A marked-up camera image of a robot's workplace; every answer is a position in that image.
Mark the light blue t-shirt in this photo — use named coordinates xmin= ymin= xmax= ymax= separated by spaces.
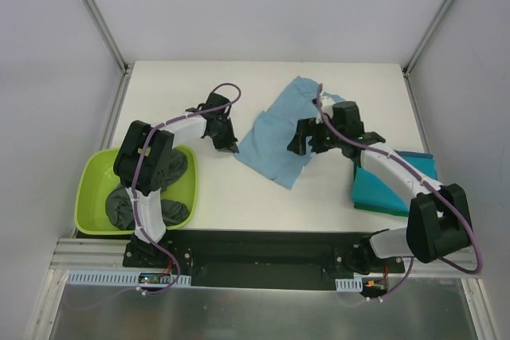
xmin=233 ymin=75 xmax=346 ymax=192

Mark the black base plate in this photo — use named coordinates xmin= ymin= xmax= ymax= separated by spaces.
xmin=123 ymin=230 xmax=404 ymax=291

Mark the dark grey t-shirt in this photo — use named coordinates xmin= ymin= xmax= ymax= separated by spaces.
xmin=105 ymin=150 xmax=190 ymax=230

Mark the left aluminium frame post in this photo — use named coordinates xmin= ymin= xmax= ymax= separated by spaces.
xmin=59 ymin=0 xmax=135 ymax=76

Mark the green plastic basket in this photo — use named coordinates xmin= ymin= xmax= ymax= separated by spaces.
xmin=74 ymin=146 xmax=198 ymax=236

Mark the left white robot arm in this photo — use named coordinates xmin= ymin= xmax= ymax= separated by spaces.
xmin=113 ymin=92 xmax=239 ymax=268

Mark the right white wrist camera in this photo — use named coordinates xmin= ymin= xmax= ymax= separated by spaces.
xmin=316 ymin=93 xmax=336 ymax=124

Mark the white cable duct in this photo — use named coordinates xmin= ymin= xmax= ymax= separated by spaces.
xmin=67 ymin=270 xmax=191 ymax=288
xmin=335 ymin=277 xmax=363 ymax=293

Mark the left white cable duct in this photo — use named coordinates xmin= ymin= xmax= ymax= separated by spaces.
xmin=67 ymin=270 xmax=191 ymax=288

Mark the right white cable duct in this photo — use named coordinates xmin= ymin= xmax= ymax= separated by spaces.
xmin=335 ymin=277 xmax=363 ymax=293

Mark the aluminium frame post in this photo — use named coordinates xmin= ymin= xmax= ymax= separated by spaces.
xmin=401 ymin=0 xmax=483 ymax=78
xmin=59 ymin=0 xmax=135 ymax=76

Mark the folded teal t-shirt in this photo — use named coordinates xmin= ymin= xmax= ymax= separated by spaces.
xmin=351 ymin=150 xmax=437 ymax=211

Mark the right aluminium frame post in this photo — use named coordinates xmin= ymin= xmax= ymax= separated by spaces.
xmin=401 ymin=0 xmax=483 ymax=78

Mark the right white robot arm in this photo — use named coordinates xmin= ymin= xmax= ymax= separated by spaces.
xmin=287 ymin=96 xmax=475 ymax=272

